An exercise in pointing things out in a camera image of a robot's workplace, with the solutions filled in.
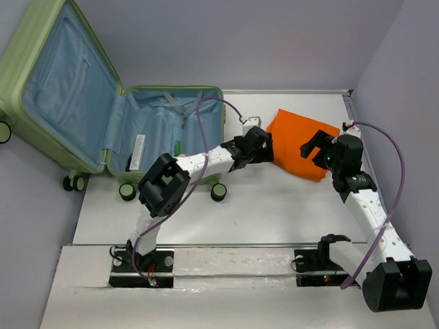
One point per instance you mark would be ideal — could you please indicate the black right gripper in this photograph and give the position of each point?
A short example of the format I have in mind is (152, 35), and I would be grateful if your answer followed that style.
(320, 139)

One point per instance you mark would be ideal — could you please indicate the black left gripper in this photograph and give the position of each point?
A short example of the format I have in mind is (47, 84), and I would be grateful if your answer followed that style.
(265, 154)

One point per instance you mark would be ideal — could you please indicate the orange cloth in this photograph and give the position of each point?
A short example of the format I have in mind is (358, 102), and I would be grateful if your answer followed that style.
(289, 132)

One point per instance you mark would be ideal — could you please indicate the small green bottle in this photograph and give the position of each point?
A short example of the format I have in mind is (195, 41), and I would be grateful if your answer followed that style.
(177, 148)

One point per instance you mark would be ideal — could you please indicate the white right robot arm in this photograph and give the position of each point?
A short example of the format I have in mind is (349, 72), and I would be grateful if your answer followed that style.
(390, 276)

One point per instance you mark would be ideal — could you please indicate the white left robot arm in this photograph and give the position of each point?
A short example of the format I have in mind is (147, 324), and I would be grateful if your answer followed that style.
(170, 181)

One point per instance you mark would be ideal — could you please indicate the green hard-shell suitcase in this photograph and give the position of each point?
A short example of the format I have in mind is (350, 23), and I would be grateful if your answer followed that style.
(61, 93)

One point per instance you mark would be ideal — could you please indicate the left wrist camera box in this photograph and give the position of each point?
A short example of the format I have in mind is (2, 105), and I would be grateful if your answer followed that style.
(250, 123)

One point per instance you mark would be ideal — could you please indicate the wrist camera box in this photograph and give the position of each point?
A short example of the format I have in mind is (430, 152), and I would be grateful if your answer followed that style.
(351, 129)
(250, 123)

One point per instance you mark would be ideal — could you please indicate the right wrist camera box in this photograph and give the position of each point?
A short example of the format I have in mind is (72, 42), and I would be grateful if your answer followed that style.
(351, 129)

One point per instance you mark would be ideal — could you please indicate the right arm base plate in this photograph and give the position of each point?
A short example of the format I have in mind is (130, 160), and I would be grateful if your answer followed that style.
(319, 270)

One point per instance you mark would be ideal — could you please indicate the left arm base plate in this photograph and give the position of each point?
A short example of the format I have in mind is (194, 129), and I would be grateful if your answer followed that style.
(154, 270)

